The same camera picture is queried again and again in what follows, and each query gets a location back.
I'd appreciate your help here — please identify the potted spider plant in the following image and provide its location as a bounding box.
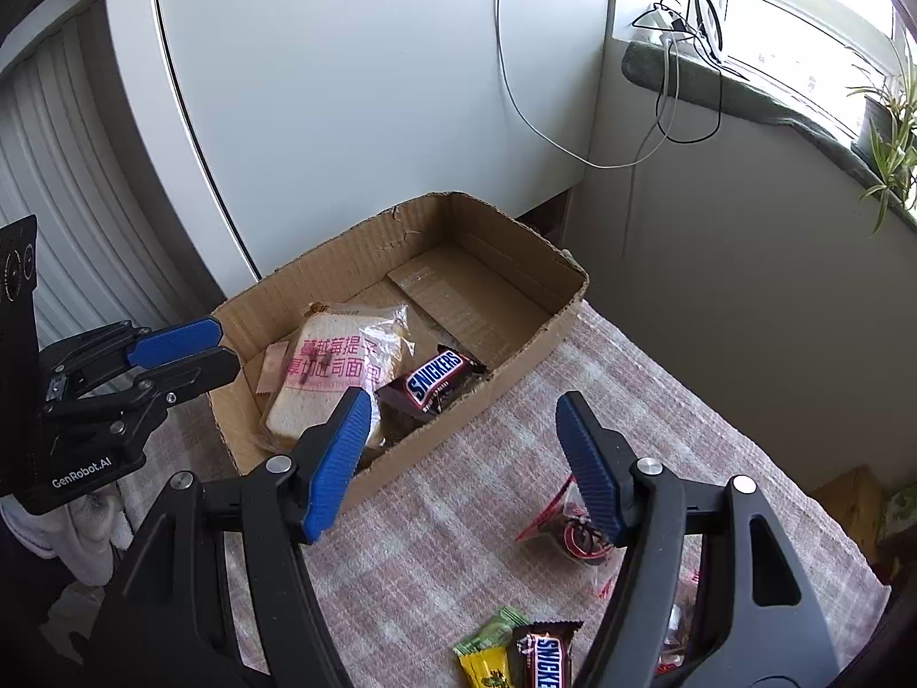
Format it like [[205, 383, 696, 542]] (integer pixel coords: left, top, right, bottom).
[[845, 36, 917, 234]]

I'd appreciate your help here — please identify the white sneaker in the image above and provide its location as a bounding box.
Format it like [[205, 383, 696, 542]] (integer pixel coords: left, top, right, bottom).
[[63, 482, 135, 587], [0, 496, 60, 561]]

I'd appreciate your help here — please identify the cardboard box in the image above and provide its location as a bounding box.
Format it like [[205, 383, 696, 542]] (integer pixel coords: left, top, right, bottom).
[[206, 191, 590, 517]]

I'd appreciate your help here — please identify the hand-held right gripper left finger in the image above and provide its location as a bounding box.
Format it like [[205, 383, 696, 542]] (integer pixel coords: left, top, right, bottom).
[[93, 387, 374, 688]]

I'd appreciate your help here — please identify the white wardrobe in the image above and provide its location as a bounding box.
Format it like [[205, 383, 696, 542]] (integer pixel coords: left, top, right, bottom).
[[102, 0, 618, 296]]

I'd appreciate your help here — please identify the white ring light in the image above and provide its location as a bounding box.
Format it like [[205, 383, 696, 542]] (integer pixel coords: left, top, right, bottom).
[[689, 0, 727, 62]]

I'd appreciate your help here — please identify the white cable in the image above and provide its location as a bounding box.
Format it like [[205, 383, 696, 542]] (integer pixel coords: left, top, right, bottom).
[[489, 0, 678, 259]]

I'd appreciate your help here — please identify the small tan packet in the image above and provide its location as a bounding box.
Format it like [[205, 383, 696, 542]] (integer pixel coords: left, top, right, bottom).
[[254, 342, 291, 397]]

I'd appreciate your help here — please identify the green printed bag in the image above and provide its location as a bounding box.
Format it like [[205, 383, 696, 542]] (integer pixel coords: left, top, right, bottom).
[[877, 482, 917, 547]]

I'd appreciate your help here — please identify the green snack packet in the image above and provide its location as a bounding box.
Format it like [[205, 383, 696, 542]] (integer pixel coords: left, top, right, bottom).
[[453, 605, 531, 658]]

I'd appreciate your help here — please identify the black cable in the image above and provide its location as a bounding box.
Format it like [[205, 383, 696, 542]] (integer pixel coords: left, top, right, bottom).
[[655, 0, 724, 146]]

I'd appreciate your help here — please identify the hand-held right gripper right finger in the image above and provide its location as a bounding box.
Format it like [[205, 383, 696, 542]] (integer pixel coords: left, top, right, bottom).
[[555, 390, 842, 688]]

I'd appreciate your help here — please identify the white framed window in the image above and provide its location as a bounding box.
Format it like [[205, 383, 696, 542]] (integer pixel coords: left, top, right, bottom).
[[612, 0, 917, 134]]

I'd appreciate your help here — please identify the white slatted shutter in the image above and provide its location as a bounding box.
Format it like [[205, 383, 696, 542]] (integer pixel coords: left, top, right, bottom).
[[0, 10, 232, 349]]

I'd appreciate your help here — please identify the packaged sliced bread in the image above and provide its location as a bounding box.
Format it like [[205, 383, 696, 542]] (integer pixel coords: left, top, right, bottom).
[[265, 303, 417, 467]]

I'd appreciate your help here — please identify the brown cardboard carton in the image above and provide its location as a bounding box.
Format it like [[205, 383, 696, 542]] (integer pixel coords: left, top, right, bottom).
[[812, 464, 891, 576]]

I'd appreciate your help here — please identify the white power strip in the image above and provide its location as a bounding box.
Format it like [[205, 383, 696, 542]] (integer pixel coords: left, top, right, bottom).
[[632, 3, 693, 42]]

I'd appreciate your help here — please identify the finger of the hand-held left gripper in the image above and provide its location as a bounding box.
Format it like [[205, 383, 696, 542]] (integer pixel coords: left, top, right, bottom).
[[41, 316, 224, 382], [41, 346, 242, 440]]

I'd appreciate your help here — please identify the brown chocolate bar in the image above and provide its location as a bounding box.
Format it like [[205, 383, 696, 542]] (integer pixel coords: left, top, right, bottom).
[[376, 346, 489, 425], [507, 620, 585, 688]]

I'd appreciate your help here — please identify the yellow snack packet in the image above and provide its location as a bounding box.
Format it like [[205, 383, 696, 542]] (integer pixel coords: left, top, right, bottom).
[[457, 645, 518, 688]]

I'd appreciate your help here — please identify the clear red-edged snack packet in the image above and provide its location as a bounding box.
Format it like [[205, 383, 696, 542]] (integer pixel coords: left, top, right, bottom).
[[594, 565, 710, 671], [516, 473, 618, 569]]

